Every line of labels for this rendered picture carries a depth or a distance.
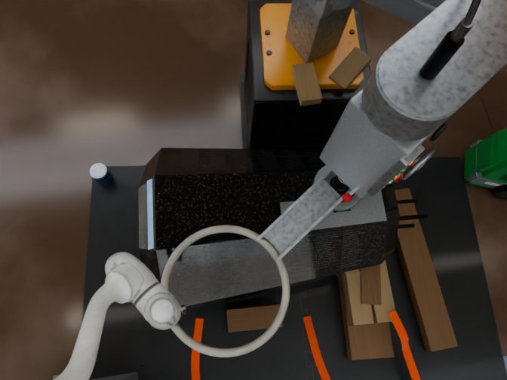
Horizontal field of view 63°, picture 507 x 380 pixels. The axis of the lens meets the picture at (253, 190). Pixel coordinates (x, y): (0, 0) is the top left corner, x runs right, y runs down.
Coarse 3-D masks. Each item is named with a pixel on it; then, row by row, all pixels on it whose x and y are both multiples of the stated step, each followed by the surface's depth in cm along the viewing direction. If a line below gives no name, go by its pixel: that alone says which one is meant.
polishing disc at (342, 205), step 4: (324, 168) 180; (328, 168) 180; (320, 172) 180; (324, 172) 180; (332, 172) 180; (316, 176) 179; (320, 176) 179; (328, 176) 179; (332, 176) 179; (316, 180) 178; (328, 180) 179; (352, 196) 177; (356, 196) 177; (352, 200) 177; (356, 200) 177; (340, 204) 176; (344, 204) 176; (348, 204) 176; (352, 204) 176; (336, 208) 175; (340, 208) 175; (344, 208) 175; (348, 208) 176
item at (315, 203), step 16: (304, 192) 161; (320, 192) 164; (336, 192) 163; (288, 208) 161; (304, 208) 164; (320, 208) 164; (272, 224) 161; (288, 224) 165; (304, 224) 164; (272, 240) 165; (288, 240) 164
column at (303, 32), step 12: (300, 0) 177; (300, 12) 182; (312, 12) 174; (336, 12) 175; (348, 12) 181; (288, 24) 197; (300, 24) 187; (312, 24) 179; (324, 24) 178; (336, 24) 184; (288, 36) 203; (300, 36) 193; (312, 36) 184; (324, 36) 187; (336, 36) 195; (300, 48) 199; (312, 48) 191; (324, 48) 198; (312, 60) 202
